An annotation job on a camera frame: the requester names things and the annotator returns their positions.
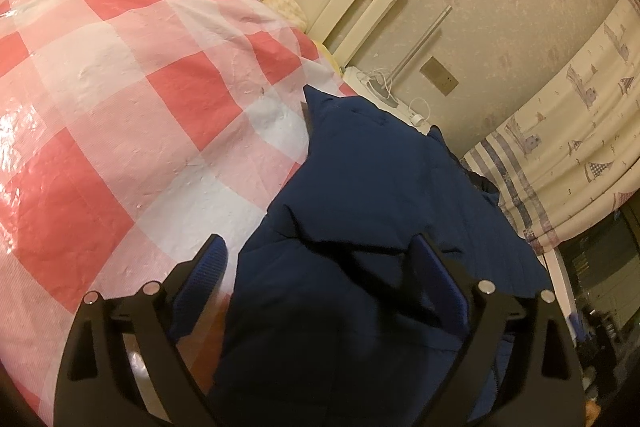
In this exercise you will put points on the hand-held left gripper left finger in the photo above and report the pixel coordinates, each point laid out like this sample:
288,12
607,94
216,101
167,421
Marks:
199,276

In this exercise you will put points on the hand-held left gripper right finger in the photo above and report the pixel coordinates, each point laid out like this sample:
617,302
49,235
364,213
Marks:
440,279

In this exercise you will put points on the dark blue padded jacket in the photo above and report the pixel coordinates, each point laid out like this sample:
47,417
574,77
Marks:
370,227

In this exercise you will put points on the pink checkered bed cover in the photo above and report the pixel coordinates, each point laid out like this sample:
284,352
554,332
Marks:
135,107

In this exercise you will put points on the lighthouse print curtain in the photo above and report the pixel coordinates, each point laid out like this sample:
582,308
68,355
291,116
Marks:
565,127

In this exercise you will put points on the pale yellow pillow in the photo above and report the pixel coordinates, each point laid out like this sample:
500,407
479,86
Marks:
286,7

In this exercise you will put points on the brass wall socket plate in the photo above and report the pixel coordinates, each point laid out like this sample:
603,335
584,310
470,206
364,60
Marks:
439,76

